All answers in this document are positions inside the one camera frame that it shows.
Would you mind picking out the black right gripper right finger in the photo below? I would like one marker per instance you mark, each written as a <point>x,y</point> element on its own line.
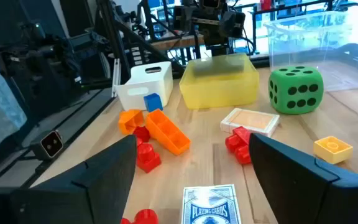
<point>306,193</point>

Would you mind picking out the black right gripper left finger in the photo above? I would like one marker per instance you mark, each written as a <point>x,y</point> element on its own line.
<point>89,193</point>

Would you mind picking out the red double brick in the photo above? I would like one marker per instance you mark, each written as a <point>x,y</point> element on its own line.
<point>148,157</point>
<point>238,144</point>
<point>143,217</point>

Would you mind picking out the blue playing card box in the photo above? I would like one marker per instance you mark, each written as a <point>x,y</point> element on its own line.
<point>210,207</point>

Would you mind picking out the long orange brick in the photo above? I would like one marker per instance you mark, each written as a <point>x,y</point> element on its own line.
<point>166,132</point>

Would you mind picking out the blue brick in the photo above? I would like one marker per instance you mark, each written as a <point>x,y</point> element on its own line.
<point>153,102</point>

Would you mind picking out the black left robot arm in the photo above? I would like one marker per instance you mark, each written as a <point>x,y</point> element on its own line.
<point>211,25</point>

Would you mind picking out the yellow small brick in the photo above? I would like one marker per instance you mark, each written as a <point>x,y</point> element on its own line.
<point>332,150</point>

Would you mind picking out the small red brick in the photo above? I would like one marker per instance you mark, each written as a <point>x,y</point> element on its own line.
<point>142,133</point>

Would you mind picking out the angled orange brick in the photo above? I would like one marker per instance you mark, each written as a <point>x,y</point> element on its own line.
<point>129,121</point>

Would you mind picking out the green foam die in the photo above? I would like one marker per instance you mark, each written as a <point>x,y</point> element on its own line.
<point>294,90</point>

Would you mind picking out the white plastic bin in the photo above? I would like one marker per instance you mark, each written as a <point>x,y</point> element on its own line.
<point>148,79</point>

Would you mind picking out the yellow translucent tray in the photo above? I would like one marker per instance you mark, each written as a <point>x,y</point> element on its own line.
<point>219,90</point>

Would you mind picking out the clear plastic bin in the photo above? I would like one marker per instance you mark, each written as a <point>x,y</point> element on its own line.
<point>315,40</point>

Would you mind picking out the wooden background table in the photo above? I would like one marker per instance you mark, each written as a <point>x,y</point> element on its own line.
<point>172,42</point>

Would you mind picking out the small black camera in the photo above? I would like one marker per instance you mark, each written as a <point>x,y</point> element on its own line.
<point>47,144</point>

